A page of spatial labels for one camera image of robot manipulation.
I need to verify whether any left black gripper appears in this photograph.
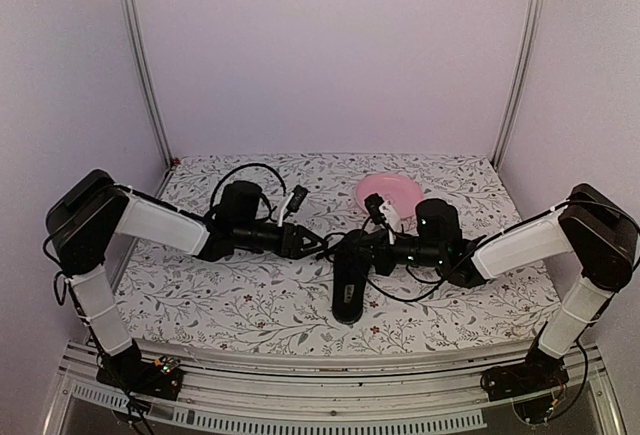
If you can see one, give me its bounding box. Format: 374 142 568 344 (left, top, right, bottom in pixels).
235 221 330 260

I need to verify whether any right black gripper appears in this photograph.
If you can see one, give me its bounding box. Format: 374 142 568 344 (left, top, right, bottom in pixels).
350 226 446 276

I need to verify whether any black shoelace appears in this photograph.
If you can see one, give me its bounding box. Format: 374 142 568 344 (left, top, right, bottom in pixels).
314 232 352 263

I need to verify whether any black shoe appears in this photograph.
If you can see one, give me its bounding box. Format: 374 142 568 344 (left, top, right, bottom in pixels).
331 229 371 325

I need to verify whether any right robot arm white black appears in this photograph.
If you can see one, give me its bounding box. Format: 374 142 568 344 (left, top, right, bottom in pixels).
356 184 639 391

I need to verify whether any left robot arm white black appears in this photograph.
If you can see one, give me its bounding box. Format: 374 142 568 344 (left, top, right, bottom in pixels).
43 169 327 389

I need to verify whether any pink plate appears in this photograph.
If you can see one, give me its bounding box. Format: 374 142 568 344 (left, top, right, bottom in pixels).
354 173 424 219

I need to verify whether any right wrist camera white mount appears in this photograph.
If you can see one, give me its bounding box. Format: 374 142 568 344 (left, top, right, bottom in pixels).
364 193 402 245

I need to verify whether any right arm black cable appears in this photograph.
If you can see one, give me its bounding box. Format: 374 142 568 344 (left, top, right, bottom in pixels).
367 254 476 304

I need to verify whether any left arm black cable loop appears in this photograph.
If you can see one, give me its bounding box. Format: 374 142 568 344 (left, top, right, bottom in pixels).
209 163 289 206

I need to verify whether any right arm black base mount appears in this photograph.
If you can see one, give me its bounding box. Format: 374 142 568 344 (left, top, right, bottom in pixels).
480 355 569 401

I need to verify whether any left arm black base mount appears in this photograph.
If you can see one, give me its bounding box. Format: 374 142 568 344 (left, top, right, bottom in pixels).
96 354 185 401

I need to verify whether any right aluminium frame post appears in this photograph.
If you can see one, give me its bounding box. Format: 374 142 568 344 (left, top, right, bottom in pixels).
490 0 544 172

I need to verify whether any aluminium frame post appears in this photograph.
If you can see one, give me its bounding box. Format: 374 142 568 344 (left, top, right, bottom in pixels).
490 0 544 172
120 0 174 170

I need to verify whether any left aluminium frame post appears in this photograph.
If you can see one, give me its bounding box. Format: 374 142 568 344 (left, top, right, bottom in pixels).
120 0 174 170

